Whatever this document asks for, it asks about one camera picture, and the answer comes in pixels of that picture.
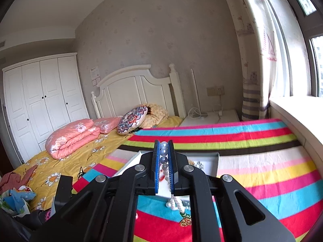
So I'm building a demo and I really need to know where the white pole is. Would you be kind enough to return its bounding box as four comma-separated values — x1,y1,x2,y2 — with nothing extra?
190,69,202,118

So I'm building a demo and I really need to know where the printed curtain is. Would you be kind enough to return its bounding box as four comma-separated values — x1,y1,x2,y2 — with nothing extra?
217,0,313,121

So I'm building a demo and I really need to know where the white window sill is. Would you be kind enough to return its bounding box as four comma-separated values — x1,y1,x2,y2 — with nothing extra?
269,96,323,167

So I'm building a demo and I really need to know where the colourful striped blanket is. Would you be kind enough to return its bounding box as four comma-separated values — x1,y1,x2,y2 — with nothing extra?
72,118,313,242

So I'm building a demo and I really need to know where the white nightstand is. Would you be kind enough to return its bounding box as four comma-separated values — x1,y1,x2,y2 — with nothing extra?
179,109,240,128

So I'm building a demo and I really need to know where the pink pillow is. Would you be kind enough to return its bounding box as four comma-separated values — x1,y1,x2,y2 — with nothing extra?
93,116,124,135

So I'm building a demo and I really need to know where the silver chain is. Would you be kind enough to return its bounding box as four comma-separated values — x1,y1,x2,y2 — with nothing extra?
189,160,205,173

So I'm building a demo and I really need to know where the white wardrobe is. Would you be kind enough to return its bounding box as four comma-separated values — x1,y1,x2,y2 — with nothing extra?
2,52,90,163

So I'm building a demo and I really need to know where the white pearl green bead necklace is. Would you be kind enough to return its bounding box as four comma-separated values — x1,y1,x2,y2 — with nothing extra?
158,141,192,228

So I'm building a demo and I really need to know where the yellow floral bed sheet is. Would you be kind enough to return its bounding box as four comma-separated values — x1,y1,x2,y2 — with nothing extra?
13,115,183,212

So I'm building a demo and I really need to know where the white cardboard box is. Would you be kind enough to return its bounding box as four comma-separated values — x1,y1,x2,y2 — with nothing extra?
111,150,220,179

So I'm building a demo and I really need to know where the pink folded quilt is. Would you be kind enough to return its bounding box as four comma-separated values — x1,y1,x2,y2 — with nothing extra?
45,118,101,160

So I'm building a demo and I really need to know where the white bed headboard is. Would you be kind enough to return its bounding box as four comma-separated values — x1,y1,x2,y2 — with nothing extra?
91,64,186,121

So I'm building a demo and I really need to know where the yellow pillow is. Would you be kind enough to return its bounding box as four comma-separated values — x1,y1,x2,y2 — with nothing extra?
140,103,169,129

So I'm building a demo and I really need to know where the red garment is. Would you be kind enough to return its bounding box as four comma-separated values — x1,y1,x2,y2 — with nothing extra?
0,165,38,194

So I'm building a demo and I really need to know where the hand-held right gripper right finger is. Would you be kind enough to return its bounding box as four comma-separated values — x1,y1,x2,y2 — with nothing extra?
168,141,296,242

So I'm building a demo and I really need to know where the blue patterned cloth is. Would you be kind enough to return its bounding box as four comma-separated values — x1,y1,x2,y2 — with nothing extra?
0,185,37,217

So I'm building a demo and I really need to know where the wall socket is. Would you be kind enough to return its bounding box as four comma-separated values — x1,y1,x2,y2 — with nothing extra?
206,85,225,97

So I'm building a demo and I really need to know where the round patterned cushion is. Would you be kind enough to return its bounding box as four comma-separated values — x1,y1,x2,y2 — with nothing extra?
116,105,148,135

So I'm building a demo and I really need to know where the white cable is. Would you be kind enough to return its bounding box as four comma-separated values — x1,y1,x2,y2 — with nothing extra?
187,107,208,119

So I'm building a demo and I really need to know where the window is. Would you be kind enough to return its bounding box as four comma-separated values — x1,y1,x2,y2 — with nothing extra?
275,0,323,97

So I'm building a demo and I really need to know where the person's dark clothing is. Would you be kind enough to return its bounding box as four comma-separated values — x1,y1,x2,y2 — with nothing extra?
0,207,51,242

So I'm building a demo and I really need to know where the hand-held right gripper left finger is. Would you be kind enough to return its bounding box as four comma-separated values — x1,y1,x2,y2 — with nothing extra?
30,139,162,242

